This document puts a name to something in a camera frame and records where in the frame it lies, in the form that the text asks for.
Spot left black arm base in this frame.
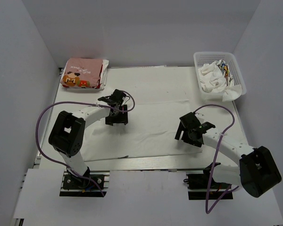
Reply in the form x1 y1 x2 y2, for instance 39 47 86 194
59 171 109 198

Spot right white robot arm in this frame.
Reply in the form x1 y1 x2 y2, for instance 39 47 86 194
175 112 282 198

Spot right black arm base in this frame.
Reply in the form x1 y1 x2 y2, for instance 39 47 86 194
183 174 229 201

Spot pink folded t shirt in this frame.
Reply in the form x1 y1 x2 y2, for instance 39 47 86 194
60 58 103 89

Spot white plastic basket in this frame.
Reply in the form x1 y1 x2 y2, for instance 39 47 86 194
193 52 247 102

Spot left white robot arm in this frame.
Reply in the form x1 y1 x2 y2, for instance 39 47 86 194
49 89 132 188

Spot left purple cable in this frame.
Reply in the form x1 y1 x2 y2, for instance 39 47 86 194
35 90 135 197

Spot crumpled white shirt in basket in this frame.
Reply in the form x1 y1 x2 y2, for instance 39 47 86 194
198 59 242 102

